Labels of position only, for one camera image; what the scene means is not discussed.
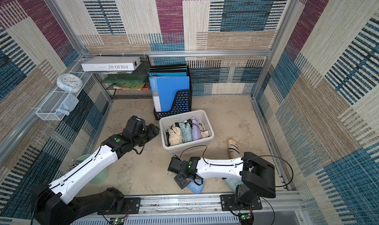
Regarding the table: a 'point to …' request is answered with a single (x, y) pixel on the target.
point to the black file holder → (181, 103)
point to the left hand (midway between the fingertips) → (156, 130)
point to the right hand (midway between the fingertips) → (184, 177)
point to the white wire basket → (57, 104)
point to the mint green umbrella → (186, 131)
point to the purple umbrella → (196, 130)
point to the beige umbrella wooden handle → (204, 133)
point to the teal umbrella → (233, 183)
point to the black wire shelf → (136, 85)
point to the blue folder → (164, 89)
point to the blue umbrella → (196, 186)
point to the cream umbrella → (175, 135)
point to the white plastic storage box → (200, 115)
